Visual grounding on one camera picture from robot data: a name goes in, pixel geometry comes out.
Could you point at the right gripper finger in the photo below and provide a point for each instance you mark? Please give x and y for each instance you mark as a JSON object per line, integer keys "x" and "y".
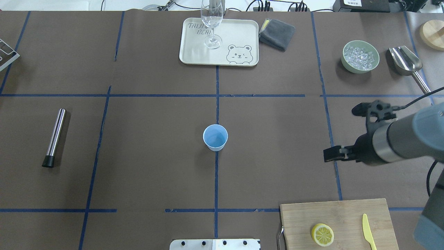
{"x": 336, "y": 153}

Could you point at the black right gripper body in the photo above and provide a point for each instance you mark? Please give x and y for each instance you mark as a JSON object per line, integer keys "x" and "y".
{"x": 364, "y": 147}

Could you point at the lemon slice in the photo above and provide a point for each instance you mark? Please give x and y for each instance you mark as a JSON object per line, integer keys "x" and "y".
{"x": 322, "y": 235}

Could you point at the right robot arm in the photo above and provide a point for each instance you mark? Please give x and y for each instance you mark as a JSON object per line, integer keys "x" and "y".
{"x": 389, "y": 140}

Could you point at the light blue cup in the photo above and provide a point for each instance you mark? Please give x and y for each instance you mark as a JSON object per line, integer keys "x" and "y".
{"x": 215, "y": 137}

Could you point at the steel ice scoop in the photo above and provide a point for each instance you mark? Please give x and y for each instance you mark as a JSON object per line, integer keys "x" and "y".
{"x": 408, "y": 64}

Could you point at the green bowl of ice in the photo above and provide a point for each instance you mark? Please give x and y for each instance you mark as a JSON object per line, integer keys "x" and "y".
{"x": 359, "y": 57}

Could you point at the bamboo cutting board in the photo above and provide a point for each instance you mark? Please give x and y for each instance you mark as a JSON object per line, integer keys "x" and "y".
{"x": 343, "y": 217}

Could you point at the yellow plastic knife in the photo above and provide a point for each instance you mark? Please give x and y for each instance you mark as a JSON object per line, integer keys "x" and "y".
{"x": 367, "y": 232}

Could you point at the round wooden stand base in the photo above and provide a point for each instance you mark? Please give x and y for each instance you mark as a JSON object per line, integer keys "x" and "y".
{"x": 432, "y": 34}

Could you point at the grey folded cloth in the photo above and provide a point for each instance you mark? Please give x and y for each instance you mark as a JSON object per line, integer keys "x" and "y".
{"x": 276, "y": 33}

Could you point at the cream bear tray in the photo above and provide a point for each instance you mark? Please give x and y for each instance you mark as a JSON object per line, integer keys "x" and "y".
{"x": 240, "y": 44}

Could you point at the clear wine glass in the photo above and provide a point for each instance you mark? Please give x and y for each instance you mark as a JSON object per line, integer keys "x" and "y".
{"x": 211, "y": 16}

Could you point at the steel muddler black tip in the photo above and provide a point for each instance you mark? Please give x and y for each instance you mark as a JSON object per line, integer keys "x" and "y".
{"x": 48, "y": 161}

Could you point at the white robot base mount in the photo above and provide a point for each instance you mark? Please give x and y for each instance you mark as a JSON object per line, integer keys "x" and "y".
{"x": 215, "y": 244}

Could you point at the white wire cup rack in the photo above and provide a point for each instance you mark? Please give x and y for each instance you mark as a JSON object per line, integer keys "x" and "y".
{"x": 7, "y": 55}

